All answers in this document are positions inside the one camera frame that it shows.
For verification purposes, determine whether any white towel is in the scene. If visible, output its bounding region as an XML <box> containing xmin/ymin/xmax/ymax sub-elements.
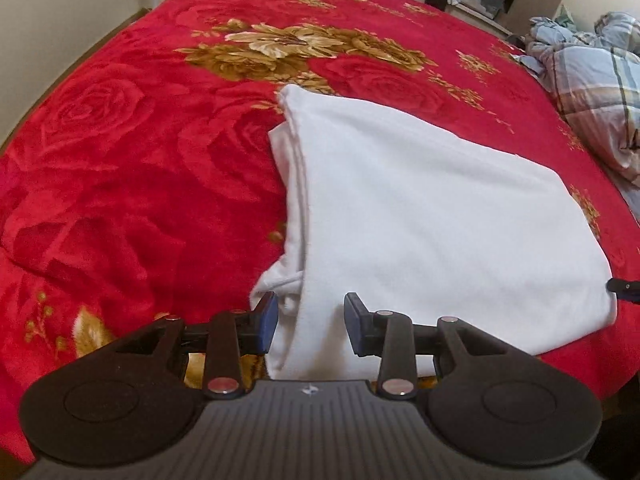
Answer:
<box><xmin>249</xmin><ymin>84</ymin><xmax>617</xmax><ymax>381</ymax></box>

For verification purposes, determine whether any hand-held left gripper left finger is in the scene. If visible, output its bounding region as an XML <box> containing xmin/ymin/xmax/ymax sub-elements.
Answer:
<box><xmin>75</xmin><ymin>291</ymin><xmax>278</xmax><ymax>401</ymax></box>

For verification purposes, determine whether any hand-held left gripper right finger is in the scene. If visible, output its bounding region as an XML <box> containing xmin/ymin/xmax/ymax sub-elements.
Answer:
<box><xmin>344</xmin><ymin>292</ymin><xmax>546</xmax><ymax>400</ymax></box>

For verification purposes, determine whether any red floral blanket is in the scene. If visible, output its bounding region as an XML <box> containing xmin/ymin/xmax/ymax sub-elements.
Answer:
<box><xmin>0</xmin><ymin>0</ymin><xmax>640</xmax><ymax>466</ymax></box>

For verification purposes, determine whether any plaid duvet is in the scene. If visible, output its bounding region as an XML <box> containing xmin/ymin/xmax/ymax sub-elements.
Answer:
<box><xmin>510</xmin><ymin>10</ymin><xmax>640</xmax><ymax>196</ymax></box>

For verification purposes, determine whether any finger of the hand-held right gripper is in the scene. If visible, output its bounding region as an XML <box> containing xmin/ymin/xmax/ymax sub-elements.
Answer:
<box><xmin>606</xmin><ymin>277</ymin><xmax>640</xmax><ymax>305</ymax></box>

